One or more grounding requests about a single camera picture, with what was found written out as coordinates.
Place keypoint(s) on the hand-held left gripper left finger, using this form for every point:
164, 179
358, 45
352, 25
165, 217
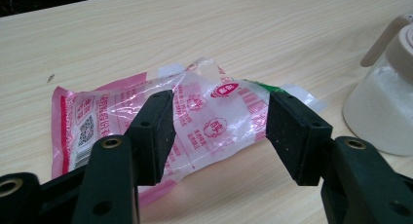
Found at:
152, 142

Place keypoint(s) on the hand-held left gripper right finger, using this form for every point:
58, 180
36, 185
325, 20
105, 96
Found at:
298, 142

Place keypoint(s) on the clear plastic jar with lid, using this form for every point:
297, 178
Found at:
376, 113

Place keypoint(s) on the pink printed plastic bag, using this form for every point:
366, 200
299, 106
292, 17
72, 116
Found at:
220, 120

